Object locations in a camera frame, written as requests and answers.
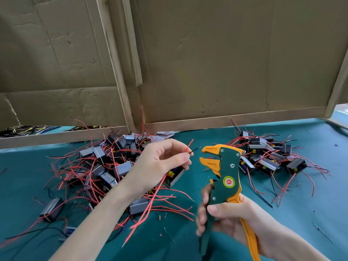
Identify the long wooden bottom rail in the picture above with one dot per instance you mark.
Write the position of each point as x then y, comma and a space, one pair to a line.
239, 119

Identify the person's right forearm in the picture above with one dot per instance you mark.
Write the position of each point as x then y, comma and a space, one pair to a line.
293, 248

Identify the wooden corner post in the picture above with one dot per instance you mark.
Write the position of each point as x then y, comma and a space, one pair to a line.
335, 87

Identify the short wooden bottom rail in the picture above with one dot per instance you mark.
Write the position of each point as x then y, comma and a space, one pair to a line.
54, 139

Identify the person's left forearm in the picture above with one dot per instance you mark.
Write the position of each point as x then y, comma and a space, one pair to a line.
92, 228

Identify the flat grey board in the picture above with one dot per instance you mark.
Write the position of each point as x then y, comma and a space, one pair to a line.
338, 118

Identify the person's right hand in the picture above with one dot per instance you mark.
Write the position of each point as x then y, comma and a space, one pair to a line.
247, 223

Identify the smooth brown cardboard panel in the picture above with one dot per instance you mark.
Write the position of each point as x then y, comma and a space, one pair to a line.
239, 51

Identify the thin wooden strip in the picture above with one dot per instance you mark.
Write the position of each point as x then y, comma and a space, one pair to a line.
132, 43

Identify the wide wooden post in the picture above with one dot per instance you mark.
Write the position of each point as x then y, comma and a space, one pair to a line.
115, 62

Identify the person's left hand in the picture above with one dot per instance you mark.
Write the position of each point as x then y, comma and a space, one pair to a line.
152, 165

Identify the creased brown cardboard panel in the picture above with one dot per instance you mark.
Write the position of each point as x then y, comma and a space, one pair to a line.
49, 51

